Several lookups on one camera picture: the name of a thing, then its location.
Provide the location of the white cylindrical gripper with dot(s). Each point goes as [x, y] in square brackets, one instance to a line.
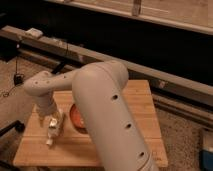
[45, 105]

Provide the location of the white plastic bottle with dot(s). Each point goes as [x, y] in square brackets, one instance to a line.
[52, 134]

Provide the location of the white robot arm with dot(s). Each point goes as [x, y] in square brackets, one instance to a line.
[97, 93]

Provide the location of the orange ceramic bowl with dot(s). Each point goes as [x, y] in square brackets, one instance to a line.
[76, 119]

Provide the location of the black chair leg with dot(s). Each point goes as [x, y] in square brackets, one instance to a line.
[17, 125]

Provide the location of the long wooden beam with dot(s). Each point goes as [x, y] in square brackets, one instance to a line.
[180, 86]

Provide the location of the small white box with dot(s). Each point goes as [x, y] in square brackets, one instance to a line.
[34, 33]

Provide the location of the blue white container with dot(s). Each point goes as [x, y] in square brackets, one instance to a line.
[206, 152]

